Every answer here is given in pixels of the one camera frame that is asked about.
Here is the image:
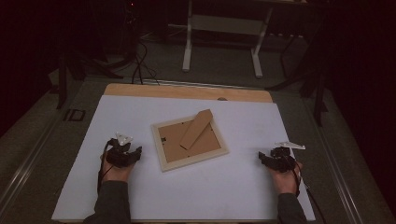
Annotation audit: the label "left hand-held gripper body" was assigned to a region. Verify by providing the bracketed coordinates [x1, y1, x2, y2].
[106, 132, 134, 169]

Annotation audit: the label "person's right hand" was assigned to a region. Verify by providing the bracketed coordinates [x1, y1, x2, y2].
[269, 161, 303, 196]

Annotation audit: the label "metal floor rail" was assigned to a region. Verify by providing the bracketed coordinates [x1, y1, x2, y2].
[303, 99, 365, 224]
[0, 118, 68, 213]

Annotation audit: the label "white table mat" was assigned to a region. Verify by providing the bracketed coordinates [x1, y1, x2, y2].
[50, 94, 316, 222]

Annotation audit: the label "person's left hand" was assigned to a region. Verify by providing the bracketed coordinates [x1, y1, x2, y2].
[100, 154, 134, 183]

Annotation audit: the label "dark equipment rack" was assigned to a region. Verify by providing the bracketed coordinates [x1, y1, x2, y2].
[118, 0, 141, 63]

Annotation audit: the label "white metal desk frame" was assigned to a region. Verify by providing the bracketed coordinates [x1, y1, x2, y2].
[181, 0, 307, 78]

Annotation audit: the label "black floor cables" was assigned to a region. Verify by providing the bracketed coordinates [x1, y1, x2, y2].
[130, 40, 162, 86]

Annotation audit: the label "wooden picture frame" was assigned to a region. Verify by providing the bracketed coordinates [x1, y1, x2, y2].
[150, 108, 230, 173]

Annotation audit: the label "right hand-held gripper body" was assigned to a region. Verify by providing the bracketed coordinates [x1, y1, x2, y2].
[270, 141, 306, 174]

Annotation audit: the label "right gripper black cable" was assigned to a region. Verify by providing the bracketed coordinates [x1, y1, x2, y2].
[290, 155, 328, 224]

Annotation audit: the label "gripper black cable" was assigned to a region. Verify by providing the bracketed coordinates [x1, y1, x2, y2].
[96, 139, 115, 194]
[290, 155, 328, 224]

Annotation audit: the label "black rectangular floor bracket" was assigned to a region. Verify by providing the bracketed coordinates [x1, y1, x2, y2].
[64, 108, 87, 122]

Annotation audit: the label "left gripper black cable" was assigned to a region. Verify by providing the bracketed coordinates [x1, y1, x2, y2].
[96, 139, 115, 194]

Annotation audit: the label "black metal stand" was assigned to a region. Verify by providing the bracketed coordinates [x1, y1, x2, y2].
[265, 31, 330, 127]
[55, 46, 125, 110]

